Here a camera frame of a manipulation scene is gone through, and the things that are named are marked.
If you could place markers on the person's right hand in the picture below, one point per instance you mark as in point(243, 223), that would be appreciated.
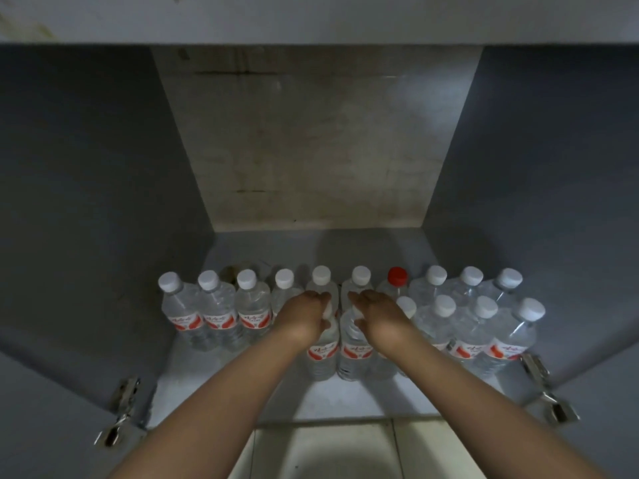
point(382, 321)

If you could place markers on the person's left hand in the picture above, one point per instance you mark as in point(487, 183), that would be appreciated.
point(299, 319)

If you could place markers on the person's right fingers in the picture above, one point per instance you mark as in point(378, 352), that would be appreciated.
point(363, 299)

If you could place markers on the person's left fingers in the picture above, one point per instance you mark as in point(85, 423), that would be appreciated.
point(318, 300)

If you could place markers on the white-capped water bottle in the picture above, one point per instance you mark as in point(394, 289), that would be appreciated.
point(322, 356)
point(354, 356)

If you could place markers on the person's left forearm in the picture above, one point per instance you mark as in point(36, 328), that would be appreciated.
point(219, 409)

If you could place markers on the person's right forearm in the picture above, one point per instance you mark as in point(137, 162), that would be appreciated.
point(474, 414)

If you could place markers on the red-capped clear bottle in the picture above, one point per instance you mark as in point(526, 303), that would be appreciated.
point(397, 280)

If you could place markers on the rows of clear plastic bottles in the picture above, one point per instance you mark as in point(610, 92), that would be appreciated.
point(214, 314)

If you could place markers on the grey cabinet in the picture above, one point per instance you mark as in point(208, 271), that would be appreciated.
point(319, 144)

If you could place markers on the metal cabinet hinge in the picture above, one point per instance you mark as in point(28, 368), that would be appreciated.
point(546, 389)
point(122, 406)

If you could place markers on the grey cabinet door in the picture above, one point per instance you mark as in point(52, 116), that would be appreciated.
point(45, 419)
point(606, 409)

